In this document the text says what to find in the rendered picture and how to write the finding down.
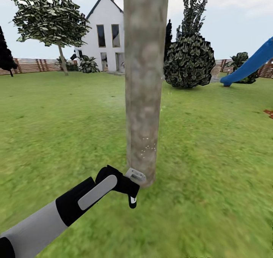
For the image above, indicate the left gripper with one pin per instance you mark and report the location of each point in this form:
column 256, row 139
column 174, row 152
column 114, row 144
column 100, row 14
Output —
column 131, row 188

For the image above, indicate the fixed window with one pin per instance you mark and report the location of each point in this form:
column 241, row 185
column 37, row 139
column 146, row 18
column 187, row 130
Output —
column 104, row 62

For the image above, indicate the pesticide atomizer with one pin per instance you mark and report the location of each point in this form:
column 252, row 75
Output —
column 132, row 202

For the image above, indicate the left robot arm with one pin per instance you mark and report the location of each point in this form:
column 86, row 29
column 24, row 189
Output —
column 29, row 237

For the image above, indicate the garden chair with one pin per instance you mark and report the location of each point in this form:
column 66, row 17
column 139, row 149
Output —
column 215, row 72

